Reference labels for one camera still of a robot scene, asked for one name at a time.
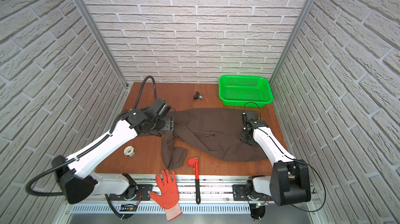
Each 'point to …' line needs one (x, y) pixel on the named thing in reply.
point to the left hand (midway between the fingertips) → (170, 122)
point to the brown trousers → (212, 132)
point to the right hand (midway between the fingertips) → (249, 139)
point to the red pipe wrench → (195, 161)
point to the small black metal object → (198, 96)
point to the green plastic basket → (252, 91)
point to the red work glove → (169, 198)
